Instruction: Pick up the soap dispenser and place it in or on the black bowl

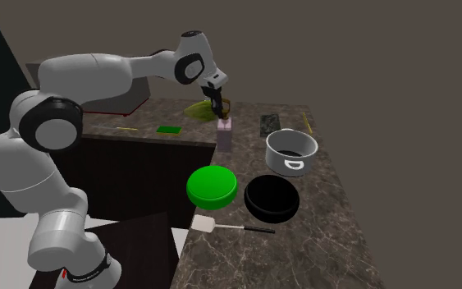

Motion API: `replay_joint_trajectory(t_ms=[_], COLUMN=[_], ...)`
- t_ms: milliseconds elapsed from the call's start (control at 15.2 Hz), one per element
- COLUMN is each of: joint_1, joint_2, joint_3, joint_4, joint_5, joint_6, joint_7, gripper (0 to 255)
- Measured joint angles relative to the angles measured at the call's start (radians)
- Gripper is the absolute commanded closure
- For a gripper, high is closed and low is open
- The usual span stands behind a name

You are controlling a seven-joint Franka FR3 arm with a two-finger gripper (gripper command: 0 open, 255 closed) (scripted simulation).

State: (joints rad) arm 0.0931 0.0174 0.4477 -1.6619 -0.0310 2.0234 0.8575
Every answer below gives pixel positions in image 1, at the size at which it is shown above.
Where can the green sponge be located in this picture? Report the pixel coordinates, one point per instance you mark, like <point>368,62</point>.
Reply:
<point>169,130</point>

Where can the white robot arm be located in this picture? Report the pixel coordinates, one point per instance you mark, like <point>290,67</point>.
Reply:
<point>82,76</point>

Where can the dark base cabinet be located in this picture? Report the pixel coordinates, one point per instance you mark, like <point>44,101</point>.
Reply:
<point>142,176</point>

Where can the dark robot stand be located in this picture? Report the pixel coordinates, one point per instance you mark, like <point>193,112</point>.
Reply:
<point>142,248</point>

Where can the green leaf-shaped plate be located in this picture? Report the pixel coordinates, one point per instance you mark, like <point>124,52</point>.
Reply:
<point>200,111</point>

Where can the brown glass mug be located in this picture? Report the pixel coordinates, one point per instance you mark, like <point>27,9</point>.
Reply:
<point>226,107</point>

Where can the dark marble rectangular block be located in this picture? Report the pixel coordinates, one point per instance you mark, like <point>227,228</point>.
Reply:
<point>269,125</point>

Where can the grey box appliance, red base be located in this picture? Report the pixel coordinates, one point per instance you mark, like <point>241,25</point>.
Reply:
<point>134,94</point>

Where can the black bowl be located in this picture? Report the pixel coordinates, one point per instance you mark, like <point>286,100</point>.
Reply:
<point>271,199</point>

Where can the yellow pencil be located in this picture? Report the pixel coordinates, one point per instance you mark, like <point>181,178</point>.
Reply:
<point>307,123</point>

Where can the green round bowl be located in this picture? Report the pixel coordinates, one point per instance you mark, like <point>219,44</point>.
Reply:
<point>211,186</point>

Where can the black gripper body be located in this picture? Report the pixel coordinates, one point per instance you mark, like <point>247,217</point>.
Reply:
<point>213,95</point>

